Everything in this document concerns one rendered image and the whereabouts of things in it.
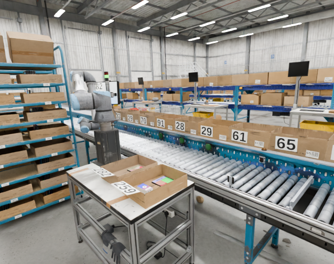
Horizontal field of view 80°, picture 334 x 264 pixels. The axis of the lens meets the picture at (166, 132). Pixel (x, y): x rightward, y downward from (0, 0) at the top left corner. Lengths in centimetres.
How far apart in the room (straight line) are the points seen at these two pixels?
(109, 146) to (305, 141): 163
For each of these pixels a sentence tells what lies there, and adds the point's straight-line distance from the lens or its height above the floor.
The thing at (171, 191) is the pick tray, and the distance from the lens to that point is 138.
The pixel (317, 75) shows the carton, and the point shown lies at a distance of 638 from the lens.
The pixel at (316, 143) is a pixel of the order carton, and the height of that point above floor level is 101.
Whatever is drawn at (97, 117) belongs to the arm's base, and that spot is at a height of 121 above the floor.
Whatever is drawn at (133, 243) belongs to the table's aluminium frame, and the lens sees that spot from 132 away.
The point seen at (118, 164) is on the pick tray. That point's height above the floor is 81.
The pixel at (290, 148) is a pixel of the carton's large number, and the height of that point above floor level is 94.
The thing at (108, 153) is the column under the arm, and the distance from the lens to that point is 194.
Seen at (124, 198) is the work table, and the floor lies 75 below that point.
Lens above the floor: 147
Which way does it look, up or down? 13 degrees down
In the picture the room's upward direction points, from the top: 2 degrees counter-clockwise
